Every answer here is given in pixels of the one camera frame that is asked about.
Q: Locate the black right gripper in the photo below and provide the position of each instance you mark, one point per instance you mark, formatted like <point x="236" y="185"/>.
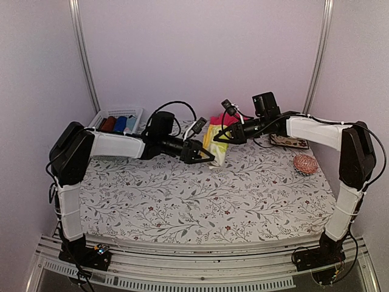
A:
<point x="238" y="133"/>

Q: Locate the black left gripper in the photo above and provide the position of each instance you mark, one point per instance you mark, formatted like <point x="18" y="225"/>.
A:
<point x="189" y="154"/>

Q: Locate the green and cream patterned towel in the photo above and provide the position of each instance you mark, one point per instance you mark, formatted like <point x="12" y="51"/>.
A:
<point x="217" y="149"/>

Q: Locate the pink towel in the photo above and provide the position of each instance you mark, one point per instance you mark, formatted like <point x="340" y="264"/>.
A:
<point x="226" y="120"/>

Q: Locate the patterned square coaster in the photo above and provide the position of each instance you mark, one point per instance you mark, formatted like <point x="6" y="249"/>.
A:
<point x="288" y="142"/>

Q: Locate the floral tablecloth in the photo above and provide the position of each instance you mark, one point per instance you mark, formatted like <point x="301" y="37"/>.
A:
<point x="255" y="196"/>

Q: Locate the white plastic basket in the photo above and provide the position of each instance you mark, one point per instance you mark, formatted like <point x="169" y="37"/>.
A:
<point x="109" y="145"/>

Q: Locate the light blue rolled towel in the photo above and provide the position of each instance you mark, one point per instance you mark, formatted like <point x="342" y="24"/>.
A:
<point x="130" y="124"/>

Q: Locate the brown rolled towel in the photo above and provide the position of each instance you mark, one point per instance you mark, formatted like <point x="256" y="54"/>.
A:
<point x="108" y="124"/>

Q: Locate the right robot arm white sleeve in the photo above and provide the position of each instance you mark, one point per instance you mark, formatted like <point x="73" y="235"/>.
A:
<point x="353" y="140"/>

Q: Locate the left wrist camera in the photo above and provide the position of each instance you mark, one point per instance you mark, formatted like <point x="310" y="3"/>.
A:
<point x="195" y="128"/>

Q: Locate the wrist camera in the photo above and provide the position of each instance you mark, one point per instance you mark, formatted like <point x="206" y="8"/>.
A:
<point x="232" y="110"/>
<point x="195" y="128"/>

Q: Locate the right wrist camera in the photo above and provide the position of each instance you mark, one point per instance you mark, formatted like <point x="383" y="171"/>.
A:
<point x="232" y="110"/>

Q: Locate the right aluminium frame post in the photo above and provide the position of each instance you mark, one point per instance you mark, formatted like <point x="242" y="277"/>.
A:
<point x="320" y="54"/>

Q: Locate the aluminium frame post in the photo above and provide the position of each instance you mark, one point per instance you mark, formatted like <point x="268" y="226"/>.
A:
<point x="320" y="54"/>
<point x="83" y="53"/>

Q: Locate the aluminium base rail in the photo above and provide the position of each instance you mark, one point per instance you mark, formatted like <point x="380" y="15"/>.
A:
<point x="146" y="266"/>

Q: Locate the left aluminium frame post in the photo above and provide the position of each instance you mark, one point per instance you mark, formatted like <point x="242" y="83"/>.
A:
<point x="83" y="53"/>

